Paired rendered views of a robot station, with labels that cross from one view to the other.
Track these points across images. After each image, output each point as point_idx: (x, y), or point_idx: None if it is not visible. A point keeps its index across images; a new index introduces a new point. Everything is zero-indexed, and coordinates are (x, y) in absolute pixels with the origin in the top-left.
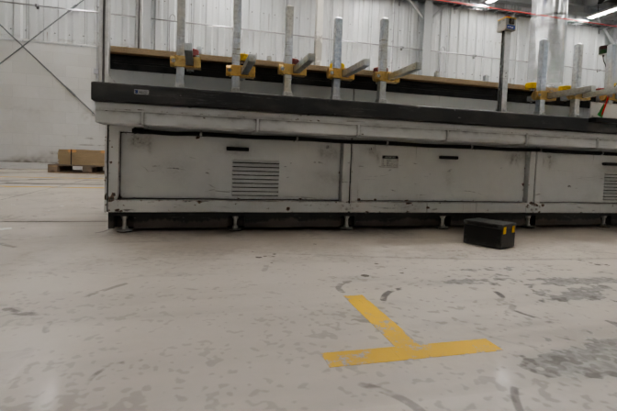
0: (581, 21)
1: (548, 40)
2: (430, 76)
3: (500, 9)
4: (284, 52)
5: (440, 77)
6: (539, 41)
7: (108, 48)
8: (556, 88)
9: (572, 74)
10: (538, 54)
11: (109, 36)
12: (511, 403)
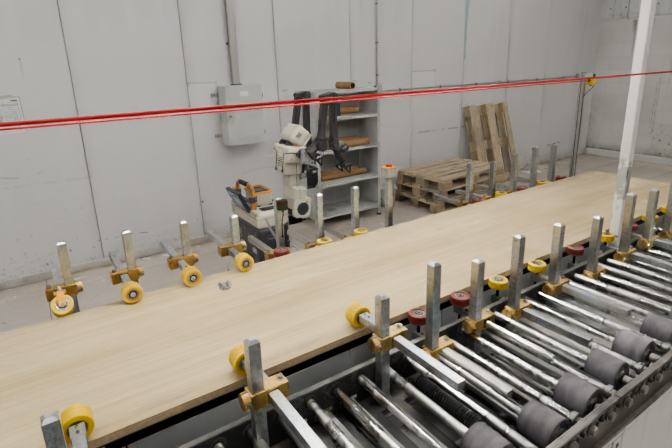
0: (70, 120)
1: (350, 188)
2: (448, 210)
3: (413, 93)
4: (516, 182)
5: (441, 212)
6: (358, 188)
7: (569, 174)
8: (332, 242)
9: (323, 224)
10: (358, 200)
11: (572, 168)
12: None
